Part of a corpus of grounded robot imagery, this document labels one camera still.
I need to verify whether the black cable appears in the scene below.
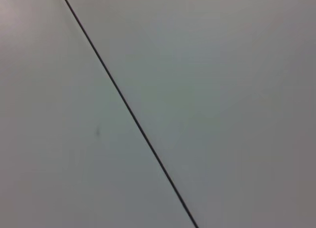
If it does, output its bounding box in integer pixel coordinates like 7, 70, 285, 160
59, 0, 199, 228

